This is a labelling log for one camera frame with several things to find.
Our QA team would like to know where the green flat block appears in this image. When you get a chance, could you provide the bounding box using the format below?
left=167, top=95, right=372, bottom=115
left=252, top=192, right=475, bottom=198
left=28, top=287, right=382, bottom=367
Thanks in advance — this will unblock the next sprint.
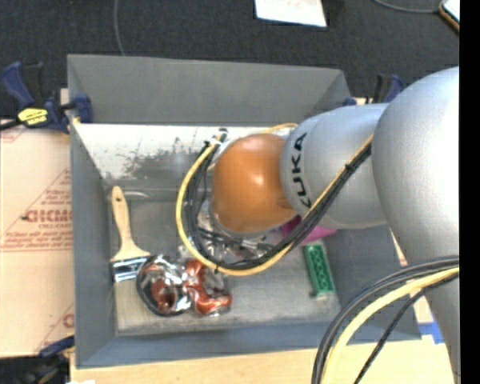
left=302, top=242, right=338, bottom=298

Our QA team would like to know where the crumpled red silver foil packet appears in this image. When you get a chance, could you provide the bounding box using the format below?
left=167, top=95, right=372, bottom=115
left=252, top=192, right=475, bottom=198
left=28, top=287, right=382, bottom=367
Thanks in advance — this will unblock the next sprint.
left=135, top=254, right=234, bottom=318

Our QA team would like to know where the brown cardboard board, red print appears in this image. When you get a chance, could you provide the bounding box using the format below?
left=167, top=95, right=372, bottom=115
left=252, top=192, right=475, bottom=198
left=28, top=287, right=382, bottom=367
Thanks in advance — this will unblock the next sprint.
left=0, top=120, right=77, bottom=359

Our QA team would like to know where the pink plastic thing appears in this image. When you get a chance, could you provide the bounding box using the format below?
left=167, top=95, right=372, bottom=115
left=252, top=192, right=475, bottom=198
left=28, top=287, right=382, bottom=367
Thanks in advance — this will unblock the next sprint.
left=278, top=215, right=338, bottom=244

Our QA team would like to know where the grey metal bin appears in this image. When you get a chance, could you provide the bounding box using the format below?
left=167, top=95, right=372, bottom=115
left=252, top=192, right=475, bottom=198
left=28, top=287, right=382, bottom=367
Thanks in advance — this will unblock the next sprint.
left=66, top=54, right=422, bottom=370

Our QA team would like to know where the wooden handle paint brush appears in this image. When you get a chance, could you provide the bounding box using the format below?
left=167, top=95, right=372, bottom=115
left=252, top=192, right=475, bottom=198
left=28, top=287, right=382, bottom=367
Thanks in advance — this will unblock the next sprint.
left=109, top=185, right=154, bottom=322

